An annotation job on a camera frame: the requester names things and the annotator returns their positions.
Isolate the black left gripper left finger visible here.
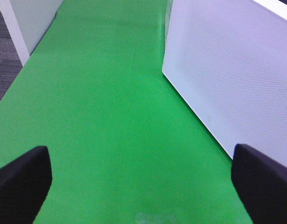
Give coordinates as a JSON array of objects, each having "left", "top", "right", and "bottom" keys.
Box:
[{"left": 0, "top": 146, "right": 52, "bottom": 224}]

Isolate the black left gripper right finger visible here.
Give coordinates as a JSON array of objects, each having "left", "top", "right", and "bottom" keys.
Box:
[{"left": 231, "top": 144, "right": 287, "bottom": 224}]

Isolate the white partition panel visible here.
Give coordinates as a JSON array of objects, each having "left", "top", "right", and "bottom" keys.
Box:
[{"left": 0, "top": 0, "right": 63, "bottom": 66}]

